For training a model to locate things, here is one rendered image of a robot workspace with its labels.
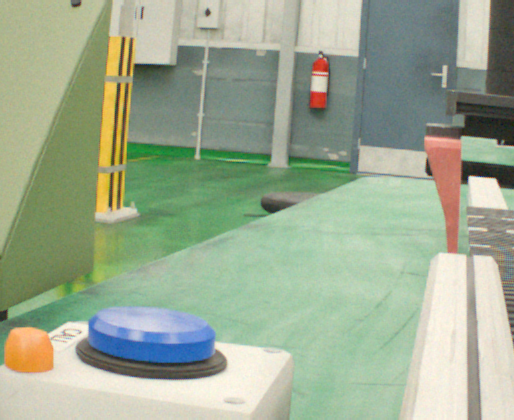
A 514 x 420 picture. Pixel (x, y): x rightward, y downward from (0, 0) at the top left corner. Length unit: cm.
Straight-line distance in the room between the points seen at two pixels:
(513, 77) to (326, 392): 20
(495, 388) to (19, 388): 14
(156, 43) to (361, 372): 1130
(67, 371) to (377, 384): 27
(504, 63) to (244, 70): 1123
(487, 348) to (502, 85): 35
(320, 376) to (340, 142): 1105
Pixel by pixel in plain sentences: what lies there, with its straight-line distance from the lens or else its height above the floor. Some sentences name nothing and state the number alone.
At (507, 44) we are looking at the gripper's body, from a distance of 62.
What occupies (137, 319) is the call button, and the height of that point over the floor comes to 85.
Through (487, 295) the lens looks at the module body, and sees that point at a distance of 37.
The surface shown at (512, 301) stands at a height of 81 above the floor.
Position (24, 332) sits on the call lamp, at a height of 85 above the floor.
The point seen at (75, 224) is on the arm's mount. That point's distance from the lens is 78.
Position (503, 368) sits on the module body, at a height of 86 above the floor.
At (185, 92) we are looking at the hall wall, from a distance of 1202.
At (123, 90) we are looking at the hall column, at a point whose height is 77.
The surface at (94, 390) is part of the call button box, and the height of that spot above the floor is 84.
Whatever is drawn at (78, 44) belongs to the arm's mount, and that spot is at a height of 94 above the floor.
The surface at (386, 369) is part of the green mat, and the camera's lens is 61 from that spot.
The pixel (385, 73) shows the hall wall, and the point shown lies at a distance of 1151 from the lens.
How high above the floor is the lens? 93
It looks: 5 degrees down
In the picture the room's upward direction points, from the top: 4 degrees clockwise
